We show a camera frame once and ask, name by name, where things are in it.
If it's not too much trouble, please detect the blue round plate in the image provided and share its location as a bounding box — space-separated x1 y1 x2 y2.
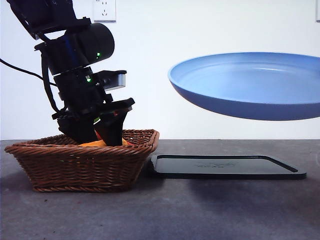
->
167 51 320 121

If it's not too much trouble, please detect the white wall socket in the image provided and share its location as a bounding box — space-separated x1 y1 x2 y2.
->
92 0 117 23

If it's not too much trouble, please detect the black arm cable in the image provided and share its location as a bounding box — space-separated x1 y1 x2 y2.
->
40 51 62 114
0 58 59 87

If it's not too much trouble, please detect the orange carrot with green leaves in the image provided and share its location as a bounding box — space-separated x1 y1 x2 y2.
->
93 116 135 146

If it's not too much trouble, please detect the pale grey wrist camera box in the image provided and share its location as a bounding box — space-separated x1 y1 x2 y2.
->
96 70 127 91

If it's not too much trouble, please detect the yellow-orange corn cob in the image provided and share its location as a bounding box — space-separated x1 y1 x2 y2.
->
79 138 128 147

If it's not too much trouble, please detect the black rectangular tray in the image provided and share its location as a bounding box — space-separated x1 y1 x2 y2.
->
149 154 307 180

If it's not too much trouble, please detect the brown wicker basket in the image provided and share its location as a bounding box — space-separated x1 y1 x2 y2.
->
4 129 160 193

